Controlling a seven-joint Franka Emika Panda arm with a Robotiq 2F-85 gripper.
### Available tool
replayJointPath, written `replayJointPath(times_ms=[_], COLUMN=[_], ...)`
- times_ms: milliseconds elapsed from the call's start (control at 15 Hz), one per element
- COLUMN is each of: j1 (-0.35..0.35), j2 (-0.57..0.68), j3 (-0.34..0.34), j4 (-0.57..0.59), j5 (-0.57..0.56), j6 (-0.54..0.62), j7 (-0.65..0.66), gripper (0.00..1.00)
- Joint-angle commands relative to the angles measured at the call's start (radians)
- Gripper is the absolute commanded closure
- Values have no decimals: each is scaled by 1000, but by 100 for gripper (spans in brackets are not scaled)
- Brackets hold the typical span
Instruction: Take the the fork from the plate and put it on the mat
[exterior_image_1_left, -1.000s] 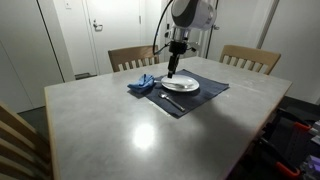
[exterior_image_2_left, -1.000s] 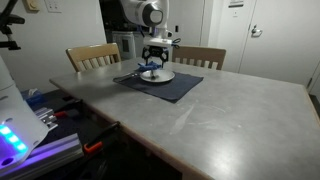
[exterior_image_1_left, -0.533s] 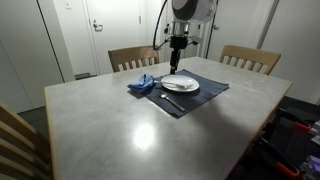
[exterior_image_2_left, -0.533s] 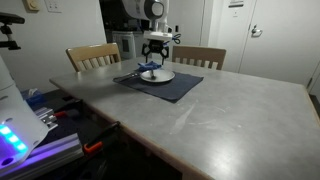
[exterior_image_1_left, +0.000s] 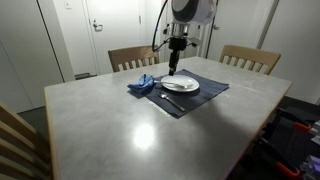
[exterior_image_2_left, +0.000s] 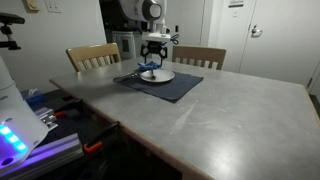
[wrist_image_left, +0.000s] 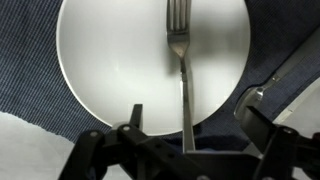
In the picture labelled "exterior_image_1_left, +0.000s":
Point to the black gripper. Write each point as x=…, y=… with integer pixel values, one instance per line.
x=176, y=45

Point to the silver fork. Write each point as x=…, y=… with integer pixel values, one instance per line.
x=170, y=83
x=171, y=101

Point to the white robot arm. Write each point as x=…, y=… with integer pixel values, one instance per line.
x=196, y=10

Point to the white round plate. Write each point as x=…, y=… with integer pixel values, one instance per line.
x=181, y=80

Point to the black door latch plate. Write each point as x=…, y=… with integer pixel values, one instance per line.
x=167, y=25

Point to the narrow white door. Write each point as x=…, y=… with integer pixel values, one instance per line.
x=186, y=55

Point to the crumpled blue cloth napkin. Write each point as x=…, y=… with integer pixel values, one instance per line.
x=141, y=85

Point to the wooden slat-back chair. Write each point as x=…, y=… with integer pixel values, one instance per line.
x=133, y=53
x=16, y=133
x=250, y=53

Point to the dark blue fabric placemat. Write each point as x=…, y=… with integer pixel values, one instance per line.
x=208, y=88

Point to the white slanted pole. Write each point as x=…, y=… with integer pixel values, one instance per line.
x=265, y=30

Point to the white closet door panel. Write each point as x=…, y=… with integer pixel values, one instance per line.
x=23, y=50

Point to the purple object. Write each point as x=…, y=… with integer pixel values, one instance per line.
x=313, y=163

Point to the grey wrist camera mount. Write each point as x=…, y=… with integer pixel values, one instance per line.
x=195, y=40

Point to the white wall light switch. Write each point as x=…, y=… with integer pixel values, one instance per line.
x=68, y=4

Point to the black metal cart frame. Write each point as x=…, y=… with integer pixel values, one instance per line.
x=290, y=143

